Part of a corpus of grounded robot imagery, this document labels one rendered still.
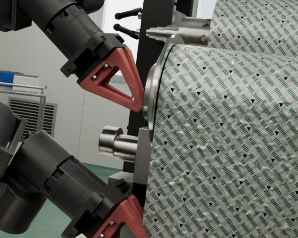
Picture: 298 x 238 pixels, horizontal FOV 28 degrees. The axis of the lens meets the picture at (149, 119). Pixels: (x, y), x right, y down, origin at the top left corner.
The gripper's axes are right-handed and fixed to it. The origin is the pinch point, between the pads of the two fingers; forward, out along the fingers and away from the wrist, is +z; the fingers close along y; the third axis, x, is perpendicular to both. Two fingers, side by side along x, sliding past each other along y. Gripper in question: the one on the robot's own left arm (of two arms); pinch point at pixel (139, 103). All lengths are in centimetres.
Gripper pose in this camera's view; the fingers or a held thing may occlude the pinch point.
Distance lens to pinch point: 74.4
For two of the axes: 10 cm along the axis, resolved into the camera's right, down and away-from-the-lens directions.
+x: 7.0, -6.6, -2.5
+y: -2.2, 1.3, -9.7
